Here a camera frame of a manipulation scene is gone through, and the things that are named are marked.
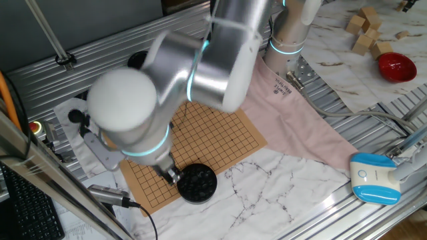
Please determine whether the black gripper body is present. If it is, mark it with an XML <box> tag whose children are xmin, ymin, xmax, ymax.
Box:
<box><xmin>153</xmin><ymin>159</ymin><xmax>183</xmax><ymax>186</ymax></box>

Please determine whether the tan Go board mat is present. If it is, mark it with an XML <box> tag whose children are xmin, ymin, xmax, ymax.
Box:
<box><xmin>101</xmin><ymin>101</ymin><xmax>268</xmax><ymax>217</ymax></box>

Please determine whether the black bowl of Go stones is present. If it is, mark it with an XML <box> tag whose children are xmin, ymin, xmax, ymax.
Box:
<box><xmin>176</xmin><ymin>163</ymin><xmax>218</xmax><ymax>205</ymax></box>

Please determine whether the silver ribbed handheld device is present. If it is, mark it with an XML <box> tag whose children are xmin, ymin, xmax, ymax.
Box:
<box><xmin>87</xmin><ymin>184</ymin><xmax>131</xmax><ymax>209</ymax></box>

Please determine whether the empty black bowl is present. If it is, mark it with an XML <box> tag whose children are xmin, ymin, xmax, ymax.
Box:
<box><xmin>127</xmin><ymin>50</ymin><xmax>150</xmax><ymax>71</ymax></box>

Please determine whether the red emergency stop button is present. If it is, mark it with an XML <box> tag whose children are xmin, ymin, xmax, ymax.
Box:
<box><xmin>28</xmin><ymin>120</ymin><xmax>46</xmax><ymax>137</ymax></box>

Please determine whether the pink cloth with print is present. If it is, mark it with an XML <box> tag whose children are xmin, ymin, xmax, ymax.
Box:
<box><xmin>240</xmin><ymin>55</ymin><xmax>360</xmax><ymax>171</ymax></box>

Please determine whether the black computer keyboard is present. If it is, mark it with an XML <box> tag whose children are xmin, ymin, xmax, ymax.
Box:
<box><xmin>0</xmin><ymin>163</ymin><xmax>66</xmax><ymax>240</ymax></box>

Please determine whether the thin metal stand rod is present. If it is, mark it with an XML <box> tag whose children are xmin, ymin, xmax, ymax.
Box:
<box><xmin>25</xmin><ymin>0</ymin><xmax>77</xmax><ymax>73</ymax></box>

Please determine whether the blue white handheld appliance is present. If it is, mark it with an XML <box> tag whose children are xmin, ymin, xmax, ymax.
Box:
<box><xmin>349</xmin><ymin>146</ymin><xmax>427</xmax><ymax>206</ymax></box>

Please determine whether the beige marble pattern sheet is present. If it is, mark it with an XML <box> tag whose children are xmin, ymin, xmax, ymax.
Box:
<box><xmin>302</xmin><ymin>0</ymin><xmax>427</xmax><ymax>114</ymax></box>

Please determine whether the light wooden cube block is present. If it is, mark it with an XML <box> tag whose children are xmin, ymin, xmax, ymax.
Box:
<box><xmin>362</xmin><ymin>16</ymin><xmax>383</xmax><ymax>33</ymax></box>
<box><xmin>364</xmin><ymin>28</ymin><xmax>382</xmax><ymax>41</ymax></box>
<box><xmin>357</xmin><ymin>5</ymin><xmax>378</xmax><ymax>20</ymax></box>
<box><xmin>352</xmin><ymin>34</ymin><xmax>374</xmax><ymax>57</ymax></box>
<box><xmin>370</xmin><ymin>41</ymin><xmax>394</xmax><ymax>61</ymax></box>
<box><xmin>345</xmin><ymin>15</ymin><xmax>366</xmax><ymax>36</ymax></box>

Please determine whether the red bowl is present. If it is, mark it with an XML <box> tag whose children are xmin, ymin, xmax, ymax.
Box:
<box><xmin>378</xmin><ymin>52</ymin><xmax>418</xmax><ymax>83</ymax></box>

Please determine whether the background black robot gripper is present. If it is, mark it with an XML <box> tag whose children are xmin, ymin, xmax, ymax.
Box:
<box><xmin>402</xmin><ymin>0</ymin><xmax>418</xmax><ymax>13</ymax></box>

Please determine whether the black device cable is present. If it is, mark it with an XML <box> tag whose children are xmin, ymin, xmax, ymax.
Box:
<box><xmin>128</xmin><ymin>199</ymin><xmax>159</xmax><ymax>240</ymax></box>

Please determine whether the silver camera mount bracket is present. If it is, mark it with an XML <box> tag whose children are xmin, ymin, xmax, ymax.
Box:
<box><xmin>82</xmin><ymin>131</ymin><xmax>125</xmax><ymax>171</ymax></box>

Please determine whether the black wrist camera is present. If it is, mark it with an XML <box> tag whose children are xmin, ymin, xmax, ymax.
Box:
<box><xmin>67</xmin><ymin>109</ymin><xmax>91</xmax><ymax>138</ymax></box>

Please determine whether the grey metal clamp bracket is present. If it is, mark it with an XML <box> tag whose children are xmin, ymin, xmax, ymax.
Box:
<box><xmin>43</xmin><ymin>121</ymin><xmax>76</xmax><ymax>164</ymax></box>

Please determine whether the aluminium frame post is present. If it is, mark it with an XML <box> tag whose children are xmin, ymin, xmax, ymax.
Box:
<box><xmin>0</xmin><ymin>109</ymin><xmax>134</xmax><ymax>240</ymax></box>

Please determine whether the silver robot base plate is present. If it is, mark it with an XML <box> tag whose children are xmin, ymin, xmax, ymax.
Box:
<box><xmin>288</xmin><ymin>55</ymin><xmax>323</xmax><ymax>89</ymax></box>

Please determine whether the orange cable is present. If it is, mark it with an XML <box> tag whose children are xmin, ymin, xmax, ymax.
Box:
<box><xmin>0</xmin><ymin>71</ymin><xmax>23</xmax><ymax>131</ymax></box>

